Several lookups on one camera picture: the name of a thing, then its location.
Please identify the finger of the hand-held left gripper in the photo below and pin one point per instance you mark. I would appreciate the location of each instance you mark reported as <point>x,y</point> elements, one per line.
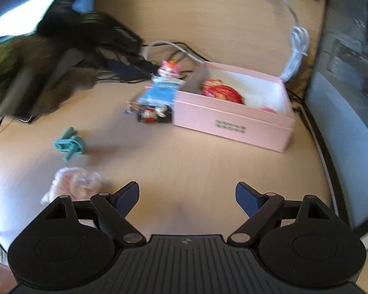
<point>122,67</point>

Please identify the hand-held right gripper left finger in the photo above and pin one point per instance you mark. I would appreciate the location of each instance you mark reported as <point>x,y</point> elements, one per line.
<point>128,195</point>

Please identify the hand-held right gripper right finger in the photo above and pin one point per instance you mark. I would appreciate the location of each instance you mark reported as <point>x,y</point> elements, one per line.
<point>247,199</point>

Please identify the light blue snack packet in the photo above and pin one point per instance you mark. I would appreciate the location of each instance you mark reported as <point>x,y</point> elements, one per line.
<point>159,90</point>

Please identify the pink cat figurine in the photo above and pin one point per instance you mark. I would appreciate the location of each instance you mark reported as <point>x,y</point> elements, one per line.
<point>169,69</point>

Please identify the small red white figurine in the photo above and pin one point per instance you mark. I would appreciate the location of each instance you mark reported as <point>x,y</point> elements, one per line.
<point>151,114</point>

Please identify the pink white wrapper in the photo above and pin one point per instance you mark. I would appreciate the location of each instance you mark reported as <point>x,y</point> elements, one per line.
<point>73,183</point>

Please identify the teal plastic toy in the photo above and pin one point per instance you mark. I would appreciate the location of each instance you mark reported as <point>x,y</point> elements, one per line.
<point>70,143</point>

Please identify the pink cardboard box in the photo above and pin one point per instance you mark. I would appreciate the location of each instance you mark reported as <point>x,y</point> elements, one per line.
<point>230,122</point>

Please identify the dark computer monitor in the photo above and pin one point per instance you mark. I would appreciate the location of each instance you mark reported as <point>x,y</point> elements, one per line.
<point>24,3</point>

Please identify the red foil round packet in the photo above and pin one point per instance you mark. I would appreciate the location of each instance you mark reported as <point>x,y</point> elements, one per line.
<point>222,92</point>

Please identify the curved computer monitor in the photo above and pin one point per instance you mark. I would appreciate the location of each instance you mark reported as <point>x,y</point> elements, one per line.
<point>346,92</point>

